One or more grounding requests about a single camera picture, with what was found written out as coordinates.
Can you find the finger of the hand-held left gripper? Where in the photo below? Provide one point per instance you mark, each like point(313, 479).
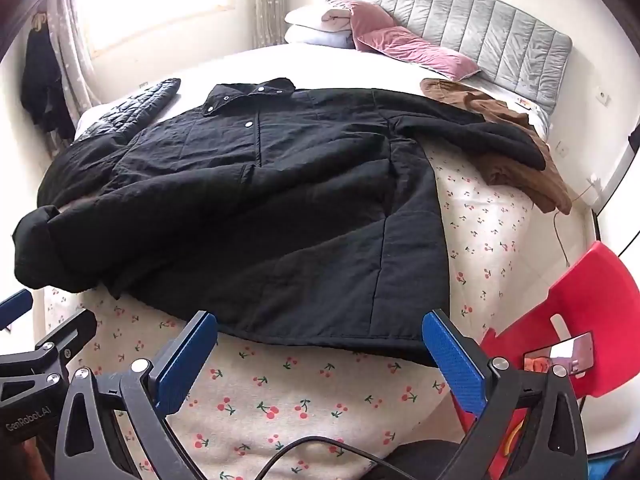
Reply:
point(70, 332)
point(15, 307)

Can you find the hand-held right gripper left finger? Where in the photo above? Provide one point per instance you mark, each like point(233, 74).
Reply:
point(185, 360)

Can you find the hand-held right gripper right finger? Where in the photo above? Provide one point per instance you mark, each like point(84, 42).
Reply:
point(455, 360)

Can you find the black duvet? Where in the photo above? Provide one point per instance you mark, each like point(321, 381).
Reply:
point(275, 210)

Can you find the dark hanging clothes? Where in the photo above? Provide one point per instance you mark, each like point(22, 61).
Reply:
point(42, 85)

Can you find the cherry printed bed cover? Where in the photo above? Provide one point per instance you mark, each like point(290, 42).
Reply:
point(280, 400)

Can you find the small rectangular mirror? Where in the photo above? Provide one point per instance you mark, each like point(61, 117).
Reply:
point(570, 352)

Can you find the red plastic chair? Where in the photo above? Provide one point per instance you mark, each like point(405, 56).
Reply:
point(595, 290)

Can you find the black quilted down jacket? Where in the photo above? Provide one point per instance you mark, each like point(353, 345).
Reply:
point(135, 105)

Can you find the orange printed packet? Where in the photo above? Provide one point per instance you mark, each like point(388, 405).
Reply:
point(524, 105)

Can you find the dotted sheer curtain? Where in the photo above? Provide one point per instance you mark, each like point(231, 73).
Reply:
point(70, 45)

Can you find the pink velvet pillow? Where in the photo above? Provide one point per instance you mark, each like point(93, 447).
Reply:
point(370, 17)
point(415, 50)

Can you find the white bed sheet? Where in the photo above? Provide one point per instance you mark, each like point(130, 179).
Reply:
point(320, 65)

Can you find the grey padded headboard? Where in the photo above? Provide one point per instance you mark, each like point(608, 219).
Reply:
point(475, 25)

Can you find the window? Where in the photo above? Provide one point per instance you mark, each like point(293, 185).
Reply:
point(165, 0)

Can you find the white pillow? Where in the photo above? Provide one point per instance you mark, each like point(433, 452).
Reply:
point(307, 16)

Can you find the patterned curtain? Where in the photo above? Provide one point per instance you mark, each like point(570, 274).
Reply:
point(269, 0)

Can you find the white wall socket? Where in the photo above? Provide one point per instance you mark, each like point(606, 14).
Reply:
point(603, 96)
point(561, 149)

